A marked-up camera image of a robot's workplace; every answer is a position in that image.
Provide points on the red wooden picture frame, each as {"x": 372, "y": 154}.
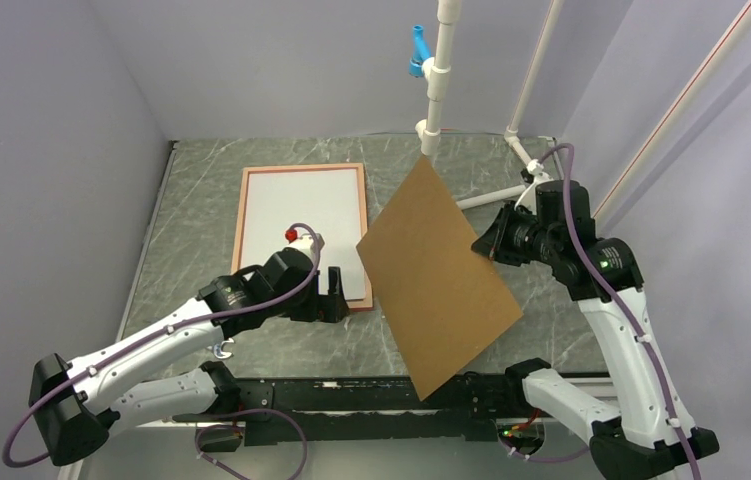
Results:
{"x": 330, "y": 198}

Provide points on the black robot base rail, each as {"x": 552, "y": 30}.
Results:
{"x": 476, "y": 407}

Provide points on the blue pipe fitting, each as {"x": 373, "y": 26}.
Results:
{"x": 422, "y": 60}

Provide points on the brown cardboard backing board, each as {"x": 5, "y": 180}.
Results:
{"x": 444, "y": 304}

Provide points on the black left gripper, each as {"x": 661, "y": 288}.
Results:
{"x": 329, "y": 307}

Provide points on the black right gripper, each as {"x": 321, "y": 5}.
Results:
{"x": 492, "y": 243}

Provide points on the silver open-end wrench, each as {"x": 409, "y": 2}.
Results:
{"x": 223, "y": 350}

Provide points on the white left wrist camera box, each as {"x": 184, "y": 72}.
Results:
{"x": 309, "y": 244}

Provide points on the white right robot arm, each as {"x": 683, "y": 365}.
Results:
{"x": 648, "y": 433}

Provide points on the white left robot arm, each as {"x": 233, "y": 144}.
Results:
{"x": 79, "y": 404}

